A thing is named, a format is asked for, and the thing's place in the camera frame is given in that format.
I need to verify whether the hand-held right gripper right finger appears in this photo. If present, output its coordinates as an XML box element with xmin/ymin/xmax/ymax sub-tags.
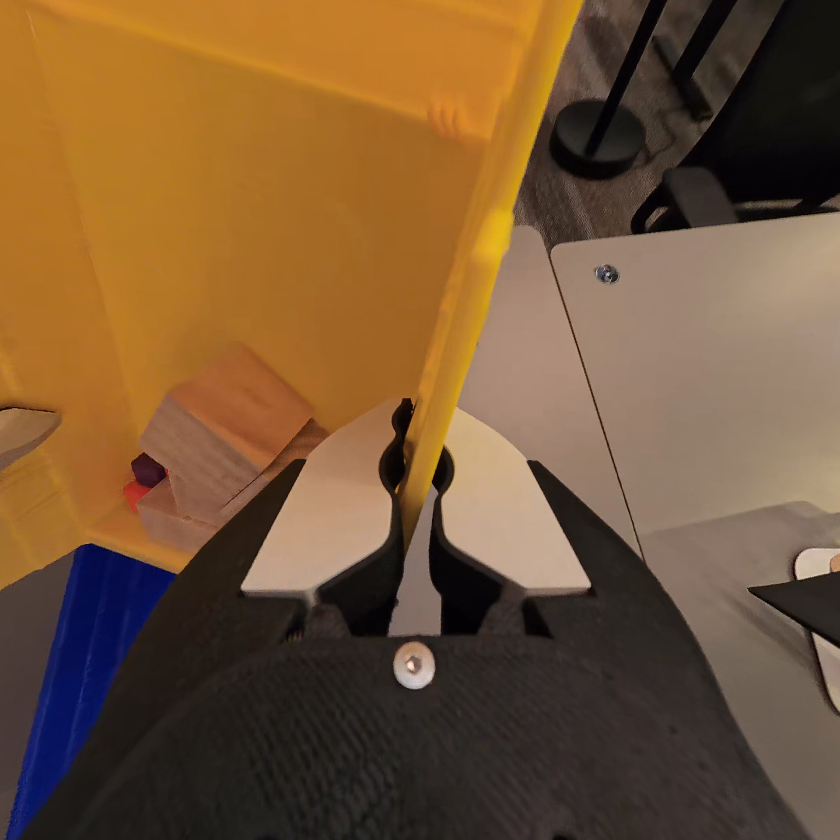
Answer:
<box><xmin>430</xmin><ymin>407</ymin><xmax>593</xmax><ymax>598</ymax></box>

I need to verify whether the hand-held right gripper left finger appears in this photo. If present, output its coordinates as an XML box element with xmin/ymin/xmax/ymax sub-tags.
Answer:
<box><xmin>240</xmin><ymin>395</ymin><xmax>416</xmax><ymax>598</ymax></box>

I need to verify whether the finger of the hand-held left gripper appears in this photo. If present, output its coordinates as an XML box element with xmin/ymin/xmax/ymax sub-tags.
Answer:
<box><xmin>0</xmin><ymin>407</ymin><xmax>63</xmax><ymax>472</ymax></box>

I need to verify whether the pile of coloured wooden cubes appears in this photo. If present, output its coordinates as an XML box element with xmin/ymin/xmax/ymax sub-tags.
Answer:
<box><xmin>123</xmin><ymin>343</ymin><xmax>329</xmax><ymax>557</ymax></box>

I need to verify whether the blue plastic box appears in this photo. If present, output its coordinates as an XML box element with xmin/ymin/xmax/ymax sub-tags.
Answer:
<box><xmin>7</xmin><ymin>543</ymin><xmax>179</xmax><ymax>840</ymax></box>

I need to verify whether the yellow plastic box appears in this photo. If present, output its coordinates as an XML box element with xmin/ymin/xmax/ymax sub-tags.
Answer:
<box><xmin>0</xmin><ymin>0</ymin><xmax>585</xmax><ymax>592</ymax></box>

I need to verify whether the instruction sign on stand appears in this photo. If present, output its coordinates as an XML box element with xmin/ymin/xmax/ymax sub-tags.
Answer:
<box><xmin>794</xmin><ymin>548</ymin><xmax>840</xmax><ymax>713</ymax></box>

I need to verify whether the black pole stand round base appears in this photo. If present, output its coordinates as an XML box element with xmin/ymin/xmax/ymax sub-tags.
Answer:
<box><xmin>550</xmin><ymin>0</ymin><xmax>670</xmax><ymax>179</ymax></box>

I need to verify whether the black office chair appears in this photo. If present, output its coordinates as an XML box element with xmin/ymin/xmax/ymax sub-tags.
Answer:
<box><xmin>631</xmin><ymin>0</ymin><xmax>840</xmax><ymax>236</ymax></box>

